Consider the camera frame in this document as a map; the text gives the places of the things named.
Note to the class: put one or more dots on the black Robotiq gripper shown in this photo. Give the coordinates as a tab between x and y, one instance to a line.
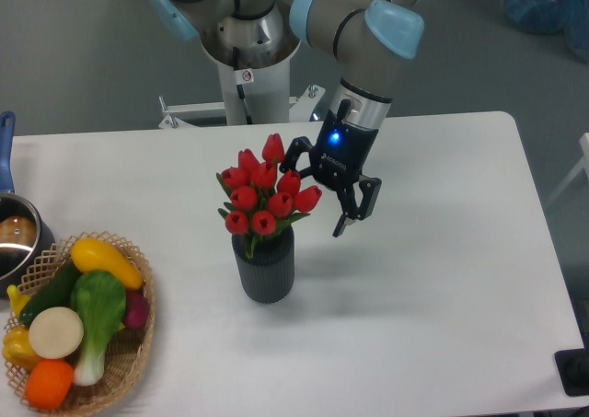
343	154

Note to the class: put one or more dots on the red tulip bouquet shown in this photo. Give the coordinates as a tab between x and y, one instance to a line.
262	200

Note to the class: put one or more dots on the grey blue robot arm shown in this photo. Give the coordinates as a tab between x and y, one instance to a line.
371	39

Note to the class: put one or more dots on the dark grey ribbed vase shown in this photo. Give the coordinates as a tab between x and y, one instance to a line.
269	275

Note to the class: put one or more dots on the purple red radish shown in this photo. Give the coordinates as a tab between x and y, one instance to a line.
137	311

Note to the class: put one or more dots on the yellow squash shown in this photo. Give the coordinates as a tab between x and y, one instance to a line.
91	254

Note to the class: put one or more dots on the green bok choy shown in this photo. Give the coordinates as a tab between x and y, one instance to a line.
99	300

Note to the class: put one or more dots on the white furniture leg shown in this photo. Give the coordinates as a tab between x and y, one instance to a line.
576	176

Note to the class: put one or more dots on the woven wicker basket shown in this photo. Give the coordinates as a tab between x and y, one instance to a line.
126	354

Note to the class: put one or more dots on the blue plastic bag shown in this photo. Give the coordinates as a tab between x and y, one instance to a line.
568	17

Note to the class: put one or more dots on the green cucumber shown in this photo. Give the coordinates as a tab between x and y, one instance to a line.
55	293

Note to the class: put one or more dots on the black device at table edge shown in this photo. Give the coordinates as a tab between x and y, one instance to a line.
573	370

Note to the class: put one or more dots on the cream round radish slice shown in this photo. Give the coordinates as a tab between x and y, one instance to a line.
56	333

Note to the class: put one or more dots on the yellow banana tip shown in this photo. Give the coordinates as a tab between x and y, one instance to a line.
17	300

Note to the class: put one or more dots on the orange fruit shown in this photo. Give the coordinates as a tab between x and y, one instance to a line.
48	384

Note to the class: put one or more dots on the yellow bell pepper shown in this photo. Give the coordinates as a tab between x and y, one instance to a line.
17	349

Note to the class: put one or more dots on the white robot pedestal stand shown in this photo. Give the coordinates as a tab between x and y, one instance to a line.
253	61

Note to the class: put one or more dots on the blue handled steel saucepan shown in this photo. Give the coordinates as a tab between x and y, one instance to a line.
24	235

